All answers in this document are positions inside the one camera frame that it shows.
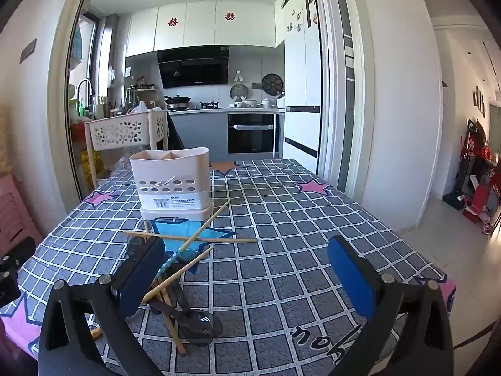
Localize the beige textured cushion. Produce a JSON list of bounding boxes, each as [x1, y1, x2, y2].
[[0, 113, 12, 175]]

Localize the white upper kitchen cabinets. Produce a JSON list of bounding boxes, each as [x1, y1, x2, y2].
[[125, 2, 286, 57]]

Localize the black wall decoration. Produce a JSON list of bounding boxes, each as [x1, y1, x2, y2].
[[472, 85, 487, 118]]

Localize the black kitchen faucet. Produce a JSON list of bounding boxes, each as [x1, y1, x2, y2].
[[76, 79, 95, 116]]

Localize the black garment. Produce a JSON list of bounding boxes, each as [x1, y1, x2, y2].
[[166, 110, 184, 150]]

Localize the white plastic utensil holder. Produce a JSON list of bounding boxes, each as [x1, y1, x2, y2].
[[129, 147, 214, 231]]

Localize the yellow oil bottle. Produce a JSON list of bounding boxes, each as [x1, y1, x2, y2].
[[80, 149, 106, 181]]

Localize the grey wall switch plate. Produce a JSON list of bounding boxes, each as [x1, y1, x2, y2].
[[19, 38, 38, 63]]

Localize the black wok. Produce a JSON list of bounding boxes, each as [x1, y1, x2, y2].
[[164, 95, 192, 109]]

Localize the red and black appliance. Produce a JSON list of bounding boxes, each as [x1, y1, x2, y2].
[[444, 119, 501, 236]]

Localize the white refrigerator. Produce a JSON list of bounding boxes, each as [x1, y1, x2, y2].
[[282, 0, 322, 173]]

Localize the black built-in oven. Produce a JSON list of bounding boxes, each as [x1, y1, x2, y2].
[[227, 112, 281, 154]]

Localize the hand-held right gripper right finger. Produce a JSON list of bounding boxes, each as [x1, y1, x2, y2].
[[327, 236, 455, 376]]

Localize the pink plastic chair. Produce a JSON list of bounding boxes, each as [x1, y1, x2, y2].
[[0, 174, 42, 251]]

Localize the grey checked star tablecloth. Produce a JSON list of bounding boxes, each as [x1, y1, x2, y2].
[[0, 159, 457, 376]]

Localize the dark translucent plastic spoon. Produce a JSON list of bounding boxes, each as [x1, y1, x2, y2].
[[168, 282, 224, 339], [151, 301, 214, 347]]

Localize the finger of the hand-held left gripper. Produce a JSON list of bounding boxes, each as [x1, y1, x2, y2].
[[0, 237, 37, 272], [0, 270, 21, 308]]

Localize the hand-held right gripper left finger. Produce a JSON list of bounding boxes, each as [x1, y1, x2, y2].
[[38, 236, 167, 376]]

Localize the white perforated storage cart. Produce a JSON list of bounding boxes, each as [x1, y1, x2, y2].
[[84, 110, 170, 189]]

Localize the black range hood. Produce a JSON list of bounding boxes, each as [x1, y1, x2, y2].
[[157, 45, 230, 89]]

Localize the large round wall rack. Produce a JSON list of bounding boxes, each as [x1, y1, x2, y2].
[[261, 73, 284, 94]]

